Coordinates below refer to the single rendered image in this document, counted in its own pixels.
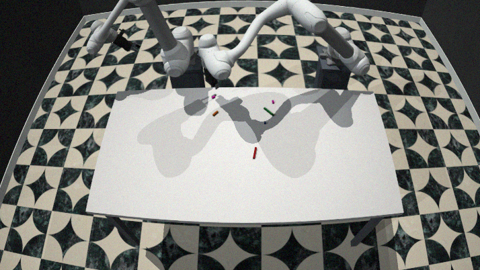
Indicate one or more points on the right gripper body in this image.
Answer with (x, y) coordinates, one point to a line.
(119, 40)

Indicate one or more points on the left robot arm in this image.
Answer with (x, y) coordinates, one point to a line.
(338, 53)

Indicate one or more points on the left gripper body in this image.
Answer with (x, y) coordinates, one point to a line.
(208, 77)

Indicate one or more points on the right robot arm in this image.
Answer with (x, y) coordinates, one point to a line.
(177, 46)

